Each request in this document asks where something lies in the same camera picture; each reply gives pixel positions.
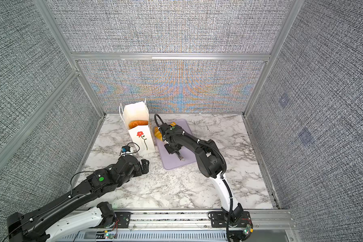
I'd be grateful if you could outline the black corrugated cable conduit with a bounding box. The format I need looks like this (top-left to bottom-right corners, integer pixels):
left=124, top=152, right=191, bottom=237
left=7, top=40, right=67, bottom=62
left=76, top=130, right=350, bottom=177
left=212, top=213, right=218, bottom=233
left=153, top=113, right=235, bottom=242

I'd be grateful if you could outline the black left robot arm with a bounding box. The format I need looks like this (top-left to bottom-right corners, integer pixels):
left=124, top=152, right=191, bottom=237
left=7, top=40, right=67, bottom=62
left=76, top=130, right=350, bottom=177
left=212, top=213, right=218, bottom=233
left=7, top=155, right=149, bottom=242

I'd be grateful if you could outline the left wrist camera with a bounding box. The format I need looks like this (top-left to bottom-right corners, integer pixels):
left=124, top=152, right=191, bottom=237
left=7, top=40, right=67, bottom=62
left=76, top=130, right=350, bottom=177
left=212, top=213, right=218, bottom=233
left=121, top=145, right=131, bottom=154

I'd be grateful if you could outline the orange triangular pastry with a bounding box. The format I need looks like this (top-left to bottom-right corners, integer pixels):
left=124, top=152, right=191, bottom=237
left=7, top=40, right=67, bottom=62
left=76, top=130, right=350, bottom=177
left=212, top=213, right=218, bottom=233
left=128, top=120, right=148, bottom=129

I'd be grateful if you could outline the striped croissant far left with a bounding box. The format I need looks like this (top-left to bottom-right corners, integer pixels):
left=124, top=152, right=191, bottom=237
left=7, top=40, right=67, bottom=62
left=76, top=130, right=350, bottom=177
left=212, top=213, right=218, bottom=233
left=154, top=127, right=163, bottom=141

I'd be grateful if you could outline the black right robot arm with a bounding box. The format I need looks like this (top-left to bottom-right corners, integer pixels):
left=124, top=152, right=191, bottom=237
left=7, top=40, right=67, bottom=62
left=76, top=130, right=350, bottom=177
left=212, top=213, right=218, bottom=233
left=158, top=123, right=244, bottom=225

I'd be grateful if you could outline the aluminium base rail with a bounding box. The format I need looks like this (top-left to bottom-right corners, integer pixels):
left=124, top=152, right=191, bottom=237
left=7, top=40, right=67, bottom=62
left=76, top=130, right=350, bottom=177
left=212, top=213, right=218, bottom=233
left=49, top=209, right=301, bottom=242

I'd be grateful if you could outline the lilac plastic tray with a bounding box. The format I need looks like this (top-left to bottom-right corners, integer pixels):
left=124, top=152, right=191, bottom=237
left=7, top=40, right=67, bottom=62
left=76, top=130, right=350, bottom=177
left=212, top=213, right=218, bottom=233
left=153, top=127, right=197, bottom=170

